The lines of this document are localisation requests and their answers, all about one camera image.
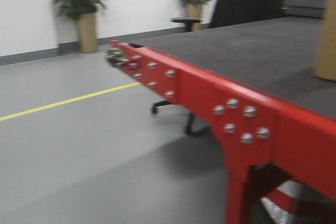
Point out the dark grey conveyor belt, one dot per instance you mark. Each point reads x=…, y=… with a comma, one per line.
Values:
x=275, y=57

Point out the black office stool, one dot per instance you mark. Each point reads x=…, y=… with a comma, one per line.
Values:
x=188, y=129

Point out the far grey conveyor belt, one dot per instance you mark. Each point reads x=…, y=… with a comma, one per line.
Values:
x=304, y=8

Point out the left potted green plant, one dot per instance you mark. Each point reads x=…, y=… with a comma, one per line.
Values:
x=83, y=14

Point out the brown cardboard box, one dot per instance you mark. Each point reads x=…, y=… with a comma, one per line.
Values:
x=324, y=67

